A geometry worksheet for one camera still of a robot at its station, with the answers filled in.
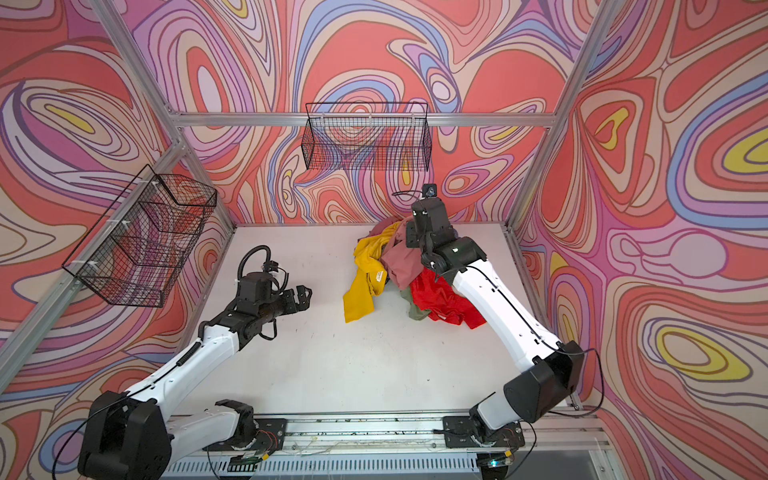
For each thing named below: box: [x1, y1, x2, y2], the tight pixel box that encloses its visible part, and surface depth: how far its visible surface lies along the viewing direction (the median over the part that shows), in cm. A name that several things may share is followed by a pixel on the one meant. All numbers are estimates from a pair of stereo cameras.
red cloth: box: [410, 267, 486, 330], surface depth 92 cm
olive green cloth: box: [400, 286, 431, 320], surface depth 93 cm
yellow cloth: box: [343, 221, 401, 323], surface depth 92 cm
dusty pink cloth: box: [380, 216, 424, 290], surface depth 80 cm
